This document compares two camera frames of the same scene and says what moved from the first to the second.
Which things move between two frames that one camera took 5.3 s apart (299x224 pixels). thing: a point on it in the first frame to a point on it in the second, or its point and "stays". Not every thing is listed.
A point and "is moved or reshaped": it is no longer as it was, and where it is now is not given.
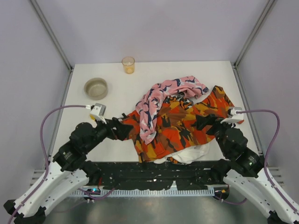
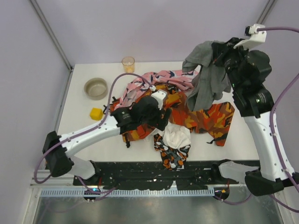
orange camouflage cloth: (181, 127) is moved or reshaped
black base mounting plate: (135, 175) stays
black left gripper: (114, 127) to (163, 118)
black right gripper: (212, 122) to (219, 52)
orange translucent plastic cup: (128, 63) stays
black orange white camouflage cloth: (185, 101) to (172, 158)
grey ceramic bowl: (96, 88) stays
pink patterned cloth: (147, 108) to (135, 85)
